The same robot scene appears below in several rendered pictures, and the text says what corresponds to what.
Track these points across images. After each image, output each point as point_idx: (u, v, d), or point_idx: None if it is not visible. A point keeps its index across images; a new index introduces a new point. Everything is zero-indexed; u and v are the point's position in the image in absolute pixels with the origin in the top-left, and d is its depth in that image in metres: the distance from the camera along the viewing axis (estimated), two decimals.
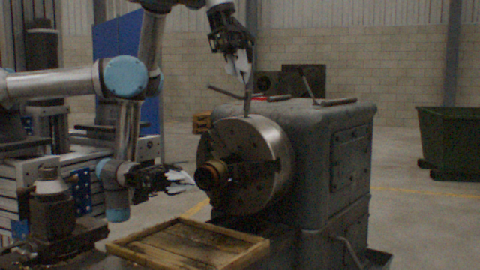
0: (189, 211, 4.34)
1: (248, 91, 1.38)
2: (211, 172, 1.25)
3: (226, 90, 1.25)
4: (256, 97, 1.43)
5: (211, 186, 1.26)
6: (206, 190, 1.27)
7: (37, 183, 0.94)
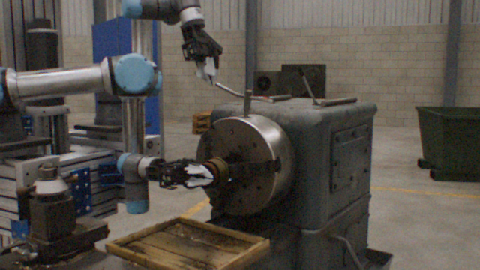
0: (189, 211, 4.34)
1: (251, 92, 1.37)
2: (211, 169, 1.26)
3: None
4: (262, 101, 1.34)
5: (210, 183, 1.26)
6: (205, 187, 1.28)
7: (37, 183, 0.94)
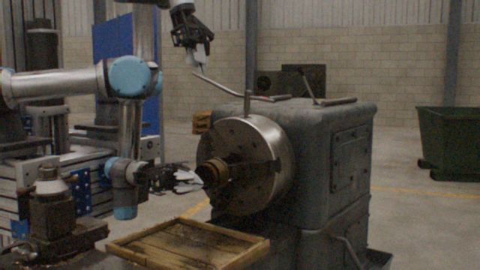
0: (189, 211, 4.34)
1: (251, 92, 1.37)
2: (211, 170, 1.26)
3: (213, 82, 1.45)
4: (262, 101, 1.35)
5: (210, 184, 1.26)
6: (205, 187, 1.28)
7: (37, 183, 0.94)
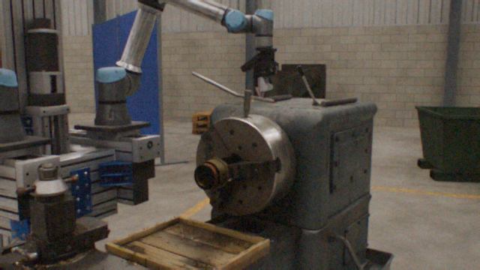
0: (189, 211, 4.34)
1: (251, 92, 1.37)
2: (211, 170, 1.26)
3: (213, 82, 1.45)
4: (262, 101, 1.35)
5: (210, 184, 1.26)
6: (205, 187, 1.28)
7: (37, 183, 0.94)
